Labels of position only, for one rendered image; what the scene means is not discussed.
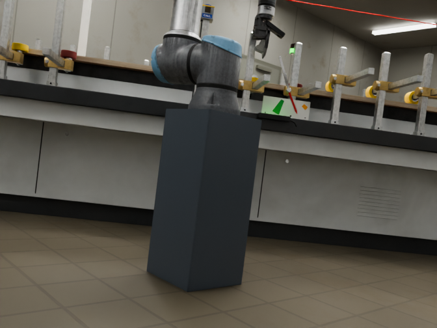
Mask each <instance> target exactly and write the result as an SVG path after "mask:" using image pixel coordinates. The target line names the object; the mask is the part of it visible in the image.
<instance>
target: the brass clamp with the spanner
mask: <svg viewBox="0 0 437 328"><path fill-rule="evenodd" d="M289 88H291V95H292V96H296V98H303V99H308V98H309V97H310V93H308V94H305V95H298V90H299V89H300V87H292V86H289ZM286 89H287V86H285V87H284V92H283V94H284V96H289V93H288V92H286Z"/></svg>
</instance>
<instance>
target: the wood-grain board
mask: <svg viewBox="0 0 437 328"><path fill-rule="evenodd" d="M9 51H14V50H12V46H10V47H9ZM16 52H17V51H16ZM23 54H24V55H31V56H36V57H46V56H44V55H43V54H42V50H39V49H30V48H29V50H28V53H23ZM72 61H73V62H81V63H86V64H95V65H100V66H108V67H113V68H122V69H127V70H136V71H141V72H149V73H153V70H152V66H147V65H142V64H134V63H129V62H120V61H112V60H107V59H98V58H93V57H84V56H79V55H77V58H76V60H72ZM285 86H286V85H278V84H273V83H267V84H265V88H264V89H269V90H277V91H282V92H283V91H284V87H285ZM310 96H318V97H324V98H332V97H333V92H328V91H323V90H315V91H313V92H311V93H310ZM341 100H346V101H351V102H360V103H368V104H373V105H375V103H376V98H368V97H363V96H355V95H350V94H341ZM384 106H387V107H396V108H401V109H409V110H415V111H417V107H418V104H412V103H404V102H395V101H391V100H385V101H384ZM427 112H428V113H437V107H431V106H427Z"/></svg>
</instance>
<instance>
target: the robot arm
mask: <svg viewBox="0 0 437 328"><path fill-rule="evenodd" d="M202 4H203V0H174V2H173V7H172V17H171V22H170V30H169V32H167V33H166V34H164V36H163V43H162V44H159V45H158V46H155V47H154V49H153V51H152V56H151V58H152V60H151V64H152V70H153V72H154V74H155V76H156V77H157V79H158V80H160V81H161V82H163V83H170V84H172V85H174V84H179V85H196V91H195V93H194V95H193V97H192V99H191V101H190V103H189V106H188V109H212V110H216V111H222V112H225V113H231V114H235V115H240V113H241V112H240V110H239V104H238V100H237V89H238V84H239V74H240V68H241V59H242V47H241V45H240V43H238V42H236V41H234V40H232V39H230V38H226V37H223V36H216V35H205V36H203V38H202V39H200V37H199V36H198V33H199V27H200V18H201V13H202ZM275 6H276V0H258V11H257V15H256V17H255V20H254V28H253V31H252V39H253V40H261V42H260V43H259V45H257V46H256V47H255V48H254V50H255V51H257V52H259V53H261V54H262V59H263V58H264V57H265V56H266V52H267V48H268V44H269V37H270V34H271V32H272V33H274V34H275V35H276V36H277V37H278V38H280V39H282V38H283V37H284V36H285V33H284V32H283V31H282V30H280V29H279V28H277V26H275V25H274V24H272V23H271V22H270V21H272V18H273V17H274V11H275Z"/></svg>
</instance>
